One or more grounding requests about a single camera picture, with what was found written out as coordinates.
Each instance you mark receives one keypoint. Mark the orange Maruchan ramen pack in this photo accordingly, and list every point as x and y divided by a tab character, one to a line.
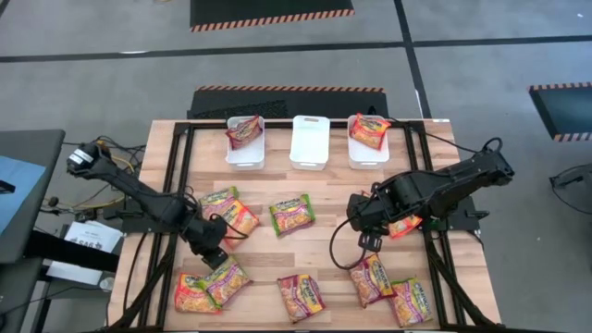
189	296
369	131
245	215
404	226

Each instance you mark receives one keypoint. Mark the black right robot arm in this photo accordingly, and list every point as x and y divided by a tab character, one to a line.
453	182

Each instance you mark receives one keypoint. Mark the small clear plastic cup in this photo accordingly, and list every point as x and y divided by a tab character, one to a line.
106	284

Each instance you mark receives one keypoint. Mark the black desk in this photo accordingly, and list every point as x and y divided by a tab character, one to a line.
41	143

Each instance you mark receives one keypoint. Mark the green Maruchan ramen pack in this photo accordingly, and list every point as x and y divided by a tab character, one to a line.
213	199
292	216
229	282
410	303

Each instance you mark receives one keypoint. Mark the black striped-edge floor mat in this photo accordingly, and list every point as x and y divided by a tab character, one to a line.
273	9
324	104
569	111

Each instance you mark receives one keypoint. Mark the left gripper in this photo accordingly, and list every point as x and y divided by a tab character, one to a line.
208	238

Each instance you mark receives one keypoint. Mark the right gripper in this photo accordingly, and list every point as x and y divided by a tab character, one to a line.
367	215

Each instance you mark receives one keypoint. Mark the small black round knob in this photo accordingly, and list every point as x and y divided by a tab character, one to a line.
53	201

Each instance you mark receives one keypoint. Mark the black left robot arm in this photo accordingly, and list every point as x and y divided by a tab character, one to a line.
129	185

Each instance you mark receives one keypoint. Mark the white plastic bin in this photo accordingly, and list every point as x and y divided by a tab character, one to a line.
245	157
310	143
365	159

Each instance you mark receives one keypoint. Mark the blue desk pad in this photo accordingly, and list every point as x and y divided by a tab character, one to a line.
18	203

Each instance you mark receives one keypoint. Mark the red Maruchan ramen pack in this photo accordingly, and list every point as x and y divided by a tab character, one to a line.
370	279
300	298
364	194
244	133

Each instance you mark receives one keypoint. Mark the black support beam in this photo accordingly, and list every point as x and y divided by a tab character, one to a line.
69	252

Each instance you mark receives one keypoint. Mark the black aluminium table frame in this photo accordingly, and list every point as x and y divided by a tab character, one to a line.
277	124

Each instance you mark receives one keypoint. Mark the white paper sheet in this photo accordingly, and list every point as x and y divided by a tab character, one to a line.
74	275

